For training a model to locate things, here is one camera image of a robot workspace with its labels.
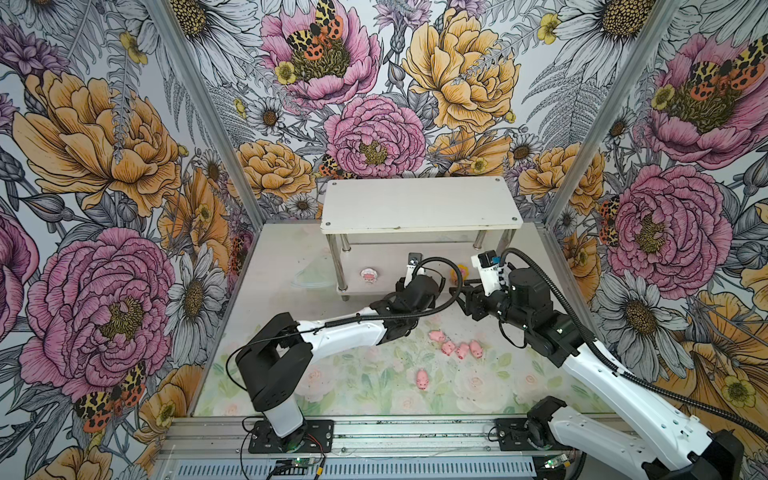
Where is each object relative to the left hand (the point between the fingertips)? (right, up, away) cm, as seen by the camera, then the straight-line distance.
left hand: (421, 284), depth 86 cm
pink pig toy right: (+16, -19, +1) cm, 25 cm away
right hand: (+8, -1, -12) cm, 15 cm away
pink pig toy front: (0, -25, -5) cm, 25 cm away
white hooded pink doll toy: (-15, +2, +6) cm, 16 cm away
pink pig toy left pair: (+7, -18, +1) cm, 20 cm away
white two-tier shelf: (+4, +16, -13) cm, 21 cm away
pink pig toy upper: (+5, -15, +4) cm, 17 cm away
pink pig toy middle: (+11, -19, +1) cm, 22 cm away
